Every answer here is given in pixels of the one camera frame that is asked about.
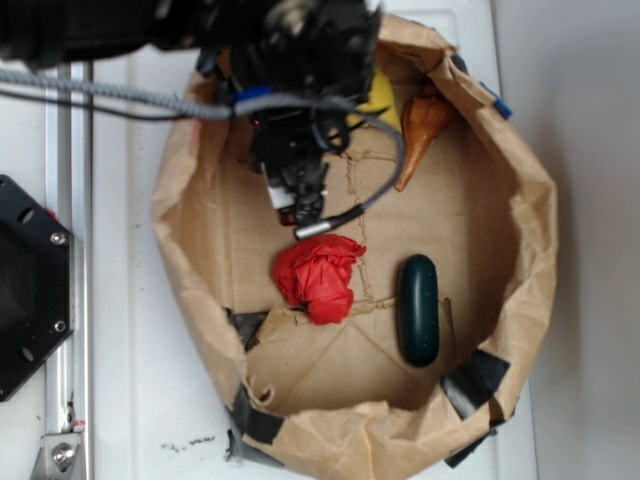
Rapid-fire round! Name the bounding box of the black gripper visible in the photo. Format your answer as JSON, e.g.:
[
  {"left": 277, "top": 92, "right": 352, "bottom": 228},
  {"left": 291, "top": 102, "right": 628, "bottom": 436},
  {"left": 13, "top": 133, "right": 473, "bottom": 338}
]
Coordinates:
[{"left": 231, "top": 1, "right": 382, "bottom": 167}]

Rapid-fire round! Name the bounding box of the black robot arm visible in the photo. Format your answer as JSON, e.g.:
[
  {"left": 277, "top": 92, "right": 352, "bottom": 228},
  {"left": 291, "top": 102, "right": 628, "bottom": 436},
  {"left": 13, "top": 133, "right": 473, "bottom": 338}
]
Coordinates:
[{"left": 1, "top": 1, "right": 382, "bottom": 180}]

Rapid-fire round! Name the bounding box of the yellow sponge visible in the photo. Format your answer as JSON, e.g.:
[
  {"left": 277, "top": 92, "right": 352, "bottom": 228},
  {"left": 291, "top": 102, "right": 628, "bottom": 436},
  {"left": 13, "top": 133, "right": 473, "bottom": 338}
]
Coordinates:
[{"left": 349, "top": 67, "right": 402, "bottom": 133}]

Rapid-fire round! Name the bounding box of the orange conch shell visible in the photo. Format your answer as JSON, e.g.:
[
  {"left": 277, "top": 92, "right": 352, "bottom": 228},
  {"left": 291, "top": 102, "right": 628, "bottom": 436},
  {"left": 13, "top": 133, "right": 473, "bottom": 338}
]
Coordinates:
[{"left": 395, "top": 84, "right": 457, "bottom": 191}]

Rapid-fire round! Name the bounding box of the crumpled red paper ball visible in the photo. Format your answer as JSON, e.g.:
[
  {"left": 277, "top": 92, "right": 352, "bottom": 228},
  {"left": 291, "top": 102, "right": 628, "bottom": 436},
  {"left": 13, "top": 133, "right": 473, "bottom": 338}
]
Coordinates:
[{"left": 271, "top": 234, "right": 366, "bottom": 325}]

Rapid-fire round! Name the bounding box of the dark green oval case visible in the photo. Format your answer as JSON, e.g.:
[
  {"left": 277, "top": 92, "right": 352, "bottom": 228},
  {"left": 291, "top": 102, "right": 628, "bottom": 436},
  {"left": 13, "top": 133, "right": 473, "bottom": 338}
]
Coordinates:
[{"left": 397, "top": 254, "right": 440, "bottom": 367}]

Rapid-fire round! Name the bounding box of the brown paper bag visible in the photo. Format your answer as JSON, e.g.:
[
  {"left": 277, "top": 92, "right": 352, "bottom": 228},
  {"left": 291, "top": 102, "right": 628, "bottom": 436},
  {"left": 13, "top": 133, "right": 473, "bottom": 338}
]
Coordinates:
[{"left": 152, "top": 15, "right": 558, "bottom": 479}]

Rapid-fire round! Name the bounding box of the white plastic tray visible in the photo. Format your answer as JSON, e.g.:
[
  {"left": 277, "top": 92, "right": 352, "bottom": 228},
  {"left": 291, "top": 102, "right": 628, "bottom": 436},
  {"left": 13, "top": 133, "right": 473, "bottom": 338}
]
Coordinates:
[{"left": 91, "top": 1, "right": 538, "bottom": 479}]

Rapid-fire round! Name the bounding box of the grey braided cable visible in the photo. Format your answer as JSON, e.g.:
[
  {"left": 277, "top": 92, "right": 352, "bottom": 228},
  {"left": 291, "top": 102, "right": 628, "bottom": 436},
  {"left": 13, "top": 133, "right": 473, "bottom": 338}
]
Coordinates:
[{"left": 0, "top": 67, "right": 406, "bottom": 226}]

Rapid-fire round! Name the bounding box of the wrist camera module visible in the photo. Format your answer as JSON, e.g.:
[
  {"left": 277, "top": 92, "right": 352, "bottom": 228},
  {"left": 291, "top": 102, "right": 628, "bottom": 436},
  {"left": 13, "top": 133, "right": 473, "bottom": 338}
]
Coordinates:
[{"left": 261, "top": 159, "right": 331, "bottom": 241}]

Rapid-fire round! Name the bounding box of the aluminium rail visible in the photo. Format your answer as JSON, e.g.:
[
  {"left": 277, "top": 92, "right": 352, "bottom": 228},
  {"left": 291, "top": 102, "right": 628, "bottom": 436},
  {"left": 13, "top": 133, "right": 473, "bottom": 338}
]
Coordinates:
[{"left": 32, "top": 89, "right": 94, "bottom": 479}]

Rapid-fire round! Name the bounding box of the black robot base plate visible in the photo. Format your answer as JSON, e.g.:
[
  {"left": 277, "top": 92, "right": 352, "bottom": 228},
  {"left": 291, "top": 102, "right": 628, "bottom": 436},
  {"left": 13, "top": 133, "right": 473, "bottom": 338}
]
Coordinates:
[{"left": 1, "top": 175, "right": 72, "bottom": 402}]

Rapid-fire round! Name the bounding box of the metal corner bracket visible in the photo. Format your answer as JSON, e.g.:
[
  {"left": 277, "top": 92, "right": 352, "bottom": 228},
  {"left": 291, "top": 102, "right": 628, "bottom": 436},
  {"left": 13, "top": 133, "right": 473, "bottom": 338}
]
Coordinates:
[{"left": 30, "top": 433, "right": 86, "bottom": 480}]

